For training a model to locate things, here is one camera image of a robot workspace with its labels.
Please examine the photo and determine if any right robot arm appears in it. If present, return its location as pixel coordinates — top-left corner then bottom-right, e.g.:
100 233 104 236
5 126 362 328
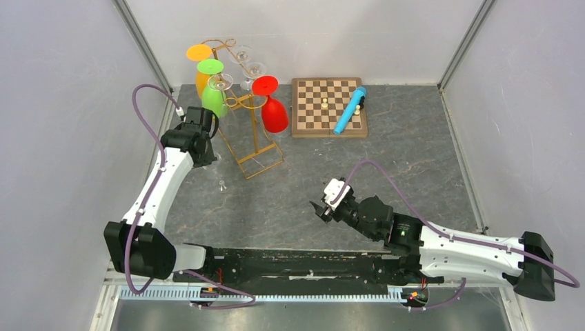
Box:
312 192 556 301

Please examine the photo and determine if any green plastic wine glass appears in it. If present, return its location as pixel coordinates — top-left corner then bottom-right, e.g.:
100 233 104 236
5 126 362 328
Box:
195 59 229 118

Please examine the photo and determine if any orange plastic wine glass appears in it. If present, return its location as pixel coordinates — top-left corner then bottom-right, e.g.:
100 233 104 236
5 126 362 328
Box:
185 43 214 99

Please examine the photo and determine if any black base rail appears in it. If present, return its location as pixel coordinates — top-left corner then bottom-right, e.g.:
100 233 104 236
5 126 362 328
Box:
195 246 444 296

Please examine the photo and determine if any wooden chessboard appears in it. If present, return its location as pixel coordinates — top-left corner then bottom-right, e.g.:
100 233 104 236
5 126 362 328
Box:
291 77 368 138

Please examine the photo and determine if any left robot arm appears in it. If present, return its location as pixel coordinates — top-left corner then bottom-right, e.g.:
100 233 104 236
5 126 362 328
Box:
103 106 219 281

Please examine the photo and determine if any gold wire glass rack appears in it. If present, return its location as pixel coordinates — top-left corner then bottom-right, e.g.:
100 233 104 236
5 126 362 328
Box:
199 39 284 179

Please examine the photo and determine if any clear wine glass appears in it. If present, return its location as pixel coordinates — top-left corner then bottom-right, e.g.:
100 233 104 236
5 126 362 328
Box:
228 45 252 64
208 73 233 99
240 62 267 91
200 153 227 193

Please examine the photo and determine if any blue cylinder tube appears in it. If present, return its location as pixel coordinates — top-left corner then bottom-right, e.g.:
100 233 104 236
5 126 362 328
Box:
333 86 367 135

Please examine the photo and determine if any red plastic wine glass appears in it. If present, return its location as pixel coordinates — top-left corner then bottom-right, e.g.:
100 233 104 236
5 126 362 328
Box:
252 75 289 134

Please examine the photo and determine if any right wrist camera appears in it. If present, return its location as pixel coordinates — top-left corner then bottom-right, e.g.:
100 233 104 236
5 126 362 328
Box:
323 179 351 210

